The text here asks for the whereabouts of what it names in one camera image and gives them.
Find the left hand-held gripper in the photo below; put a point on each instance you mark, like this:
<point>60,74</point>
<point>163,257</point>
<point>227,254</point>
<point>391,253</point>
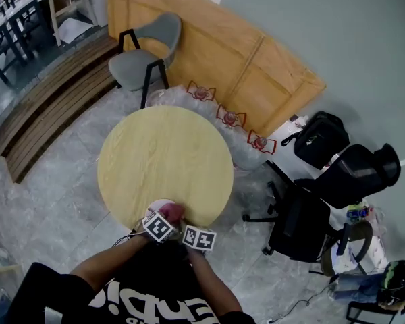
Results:
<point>158,227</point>

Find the white and wood chair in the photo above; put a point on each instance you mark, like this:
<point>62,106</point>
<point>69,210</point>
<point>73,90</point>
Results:
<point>0,268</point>

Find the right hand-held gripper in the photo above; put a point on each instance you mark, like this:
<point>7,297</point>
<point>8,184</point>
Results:
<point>199,238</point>

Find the white flat sheet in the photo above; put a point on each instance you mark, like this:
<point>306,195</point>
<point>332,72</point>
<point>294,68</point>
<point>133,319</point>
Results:
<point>75,29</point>

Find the black metal frame stool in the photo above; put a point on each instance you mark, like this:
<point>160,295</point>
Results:
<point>349,312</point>

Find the clear plastic bag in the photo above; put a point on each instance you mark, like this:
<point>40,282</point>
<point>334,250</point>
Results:
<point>379,221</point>

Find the person's black printed t-shirt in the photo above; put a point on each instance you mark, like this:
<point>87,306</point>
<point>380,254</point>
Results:
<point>54,295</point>

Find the round light wooden table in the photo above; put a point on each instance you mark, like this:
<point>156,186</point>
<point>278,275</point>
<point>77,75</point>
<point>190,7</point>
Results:
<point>162,154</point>

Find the pink cloth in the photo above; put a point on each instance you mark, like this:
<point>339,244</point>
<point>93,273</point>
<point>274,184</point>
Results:
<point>173,212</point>

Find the blue denim garment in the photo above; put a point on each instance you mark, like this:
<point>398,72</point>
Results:
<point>354,287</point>

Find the white power strip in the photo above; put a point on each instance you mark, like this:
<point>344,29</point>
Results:
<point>275,320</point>

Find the person's right forearm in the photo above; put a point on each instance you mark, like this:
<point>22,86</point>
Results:
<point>212,282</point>

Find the brown round-back chair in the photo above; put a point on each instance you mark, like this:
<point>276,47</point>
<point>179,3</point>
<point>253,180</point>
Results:
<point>362,231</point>

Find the colourful small items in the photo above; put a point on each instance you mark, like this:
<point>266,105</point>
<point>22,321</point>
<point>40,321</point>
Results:
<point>357,213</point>

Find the black mesh office chair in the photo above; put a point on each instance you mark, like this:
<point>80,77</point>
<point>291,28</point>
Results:
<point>354,177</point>

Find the large wooden board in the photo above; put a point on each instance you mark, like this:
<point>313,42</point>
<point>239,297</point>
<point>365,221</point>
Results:
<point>222,56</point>

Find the brown slatted wooden step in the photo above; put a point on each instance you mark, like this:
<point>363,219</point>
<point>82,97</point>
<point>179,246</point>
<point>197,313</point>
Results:
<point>54,106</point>

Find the white low cabinet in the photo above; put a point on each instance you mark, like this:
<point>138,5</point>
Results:
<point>283,154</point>

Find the person's left forearm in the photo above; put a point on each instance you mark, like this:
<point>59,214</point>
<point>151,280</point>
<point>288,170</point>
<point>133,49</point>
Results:
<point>111,262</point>

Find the white round plate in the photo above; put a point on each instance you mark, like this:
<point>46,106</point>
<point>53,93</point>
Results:
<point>158,204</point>

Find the white crumpled plastic bag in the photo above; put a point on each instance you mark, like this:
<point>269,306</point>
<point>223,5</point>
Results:
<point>342,262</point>

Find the white box cabinet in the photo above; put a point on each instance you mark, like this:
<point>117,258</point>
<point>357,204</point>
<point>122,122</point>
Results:
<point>98,5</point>

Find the grey chair with black legs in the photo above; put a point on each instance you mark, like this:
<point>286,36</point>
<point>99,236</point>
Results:
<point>135,69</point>

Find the black backpack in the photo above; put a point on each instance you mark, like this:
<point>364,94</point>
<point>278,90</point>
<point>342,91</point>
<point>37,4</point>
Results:
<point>320,140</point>

